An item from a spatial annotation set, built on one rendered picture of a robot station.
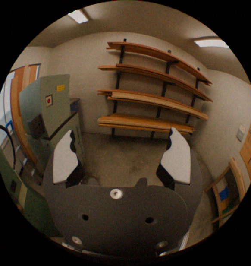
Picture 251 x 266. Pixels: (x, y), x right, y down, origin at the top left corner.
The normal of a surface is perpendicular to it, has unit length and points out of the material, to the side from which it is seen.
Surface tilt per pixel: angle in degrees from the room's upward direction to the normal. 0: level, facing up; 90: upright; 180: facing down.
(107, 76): 90
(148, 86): 90
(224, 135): 90
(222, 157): 90
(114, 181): 0
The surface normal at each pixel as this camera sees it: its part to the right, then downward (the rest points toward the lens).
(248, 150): -0.99, -0.08
